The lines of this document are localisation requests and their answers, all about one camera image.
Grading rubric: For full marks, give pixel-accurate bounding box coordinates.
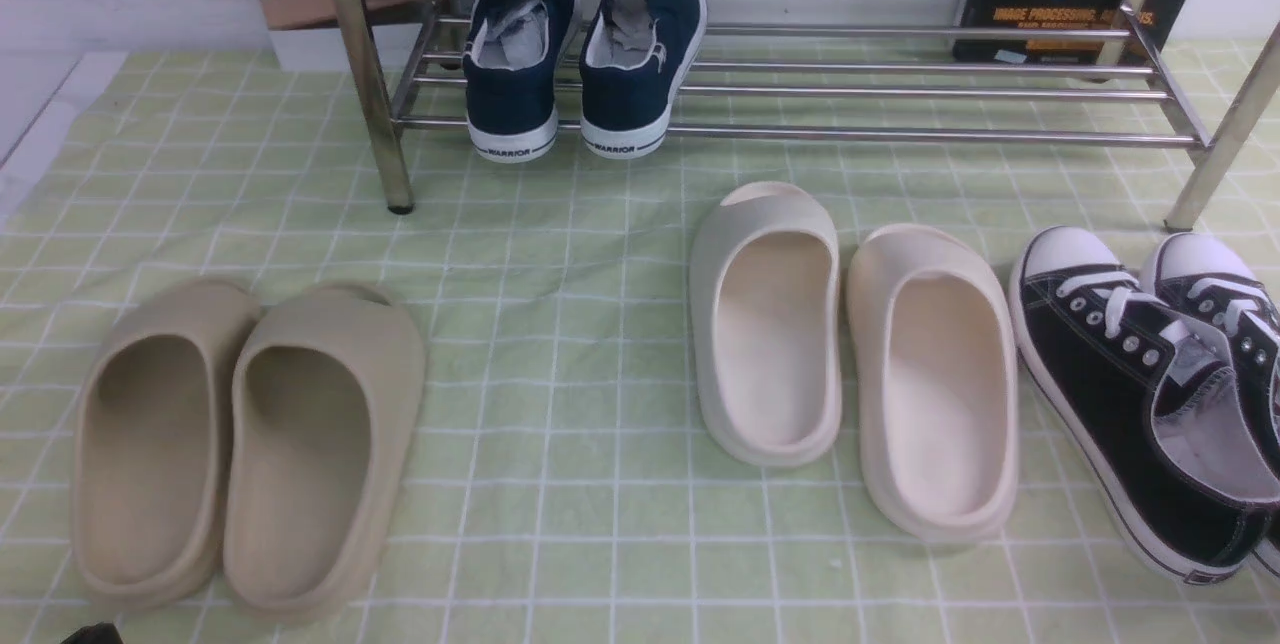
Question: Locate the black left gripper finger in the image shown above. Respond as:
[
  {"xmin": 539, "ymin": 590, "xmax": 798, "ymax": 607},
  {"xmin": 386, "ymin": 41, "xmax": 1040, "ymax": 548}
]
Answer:
[{"xmin": 61, "ymin": 622, "xmax": 124, "ymax": 644}]

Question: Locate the black canvas sneaker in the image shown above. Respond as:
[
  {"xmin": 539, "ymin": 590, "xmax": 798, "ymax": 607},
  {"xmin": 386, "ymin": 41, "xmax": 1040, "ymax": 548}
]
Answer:
[
  {"xmin": 1140, "ymin": 233, "xmax": 1277, "ymax": 585},
  {"xmin": 1009, "ymin": 227, "xmax": 1280, "ymax": 586}
]

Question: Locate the metal shoe rack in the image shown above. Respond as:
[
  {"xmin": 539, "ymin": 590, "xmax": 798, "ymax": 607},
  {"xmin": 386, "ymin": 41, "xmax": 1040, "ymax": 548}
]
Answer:
[{"xmin": 335, "ymin": 0, "xmax": 1277, "ymax": 233}]

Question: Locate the left tan slipper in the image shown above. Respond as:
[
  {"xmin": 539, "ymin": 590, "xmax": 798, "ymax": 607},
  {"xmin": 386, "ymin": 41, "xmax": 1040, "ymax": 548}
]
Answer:
[{"xmin": 70, "ymin": 277, "xmax": 262, "ymax": 611}]

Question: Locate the tan slipper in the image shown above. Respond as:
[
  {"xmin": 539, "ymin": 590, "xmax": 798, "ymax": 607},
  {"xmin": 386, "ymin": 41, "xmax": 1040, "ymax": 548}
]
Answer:
[
  {"xmin": 70, "ymin": 277, "xmax": 262, "ymax": 611},
  {"xmin": 221, "ymin": 280, "xmax": 428, "ymax": 624}
]

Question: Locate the right tan slipper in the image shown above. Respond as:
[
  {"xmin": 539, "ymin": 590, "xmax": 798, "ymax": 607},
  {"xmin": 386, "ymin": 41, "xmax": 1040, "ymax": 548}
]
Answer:
[{"xmin": 221, "ymin": 280, "xmax": 428, "ymax": 624}]

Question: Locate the green checkered tablecloth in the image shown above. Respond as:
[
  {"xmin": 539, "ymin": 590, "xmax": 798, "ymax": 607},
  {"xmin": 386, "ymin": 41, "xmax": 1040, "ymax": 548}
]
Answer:
[{"xmin": 3, "ymin": 52, "xmax": 1277, "ymax": 643}]

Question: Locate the left navy blue sneaker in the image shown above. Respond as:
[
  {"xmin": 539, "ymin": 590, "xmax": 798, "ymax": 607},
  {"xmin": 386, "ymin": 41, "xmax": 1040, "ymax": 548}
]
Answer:
[{"xmin": 462, "ymin": 0, "xmax": 581, "ymax": 164}]

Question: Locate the navy blue sneaker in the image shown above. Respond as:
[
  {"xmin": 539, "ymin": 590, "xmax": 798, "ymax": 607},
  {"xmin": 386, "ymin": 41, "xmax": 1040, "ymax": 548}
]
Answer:
[
  {"xmin": 462, "ymin": 0, "xmax": 581, "ymax": 164},
  {"xmin": 579, "ymin": 0, "xmax": 707, "ymax": 160}
]

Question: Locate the left cream slipper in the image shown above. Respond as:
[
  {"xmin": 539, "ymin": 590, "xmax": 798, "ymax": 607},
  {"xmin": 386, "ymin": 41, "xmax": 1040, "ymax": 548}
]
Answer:
[{"xmin": 687, "ymin": 182, "xmax": 844, "ymax": 469}]

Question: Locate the cream slipper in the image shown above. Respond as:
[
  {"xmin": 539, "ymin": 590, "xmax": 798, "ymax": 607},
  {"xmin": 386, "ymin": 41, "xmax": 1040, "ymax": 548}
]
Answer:
[
  {"xmin": 845, "ymin": 223, "xmax": 1019, "ymax": 542},
  {"xmin": 687, "ymin": 182, "xmax": 844, "ymax": 469}
]

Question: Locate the right navy blue sneaker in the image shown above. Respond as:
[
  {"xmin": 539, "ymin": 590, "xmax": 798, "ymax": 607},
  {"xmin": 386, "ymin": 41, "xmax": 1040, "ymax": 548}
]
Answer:
[{"xmin": 579, "ymin": 0, "xmax": 707, "ymax": 160}]

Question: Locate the right cream slipper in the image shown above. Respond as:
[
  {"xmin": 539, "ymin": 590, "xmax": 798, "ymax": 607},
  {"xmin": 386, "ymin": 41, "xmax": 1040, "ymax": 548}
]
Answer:
[{"xmin": 845, "ymin": 223, "xmax": 1019, "ymax": 542}]

